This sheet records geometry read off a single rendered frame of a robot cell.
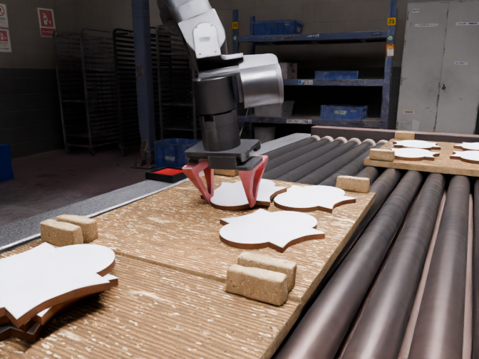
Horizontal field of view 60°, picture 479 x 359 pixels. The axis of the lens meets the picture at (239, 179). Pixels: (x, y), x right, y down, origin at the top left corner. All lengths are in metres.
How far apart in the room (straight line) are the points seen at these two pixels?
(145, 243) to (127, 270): 0.07
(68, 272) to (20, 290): 0.04
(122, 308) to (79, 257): 0.07
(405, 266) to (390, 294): 0.08
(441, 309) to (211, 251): 0.25
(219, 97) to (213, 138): 0.06
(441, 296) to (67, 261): 0.37
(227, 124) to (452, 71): 4.52
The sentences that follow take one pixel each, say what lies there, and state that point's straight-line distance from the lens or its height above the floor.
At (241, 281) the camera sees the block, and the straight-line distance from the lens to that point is 0.40.
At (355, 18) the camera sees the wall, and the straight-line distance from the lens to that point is 5.64.
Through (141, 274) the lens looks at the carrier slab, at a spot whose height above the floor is 0.94.
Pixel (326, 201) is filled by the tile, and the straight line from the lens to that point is 0.68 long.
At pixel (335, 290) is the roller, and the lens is 0.46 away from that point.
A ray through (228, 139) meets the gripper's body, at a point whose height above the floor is 1.05.
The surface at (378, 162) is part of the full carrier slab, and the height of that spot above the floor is 0.93.
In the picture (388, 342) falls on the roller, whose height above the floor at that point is 0.92.
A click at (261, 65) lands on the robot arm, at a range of 0.61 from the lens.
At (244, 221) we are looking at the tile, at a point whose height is 0.94.
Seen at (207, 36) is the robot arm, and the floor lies 1.19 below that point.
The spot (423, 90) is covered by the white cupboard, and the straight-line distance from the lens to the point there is 5.01.
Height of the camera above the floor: 1.14
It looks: 14 degrees down
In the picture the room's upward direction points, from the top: straight up
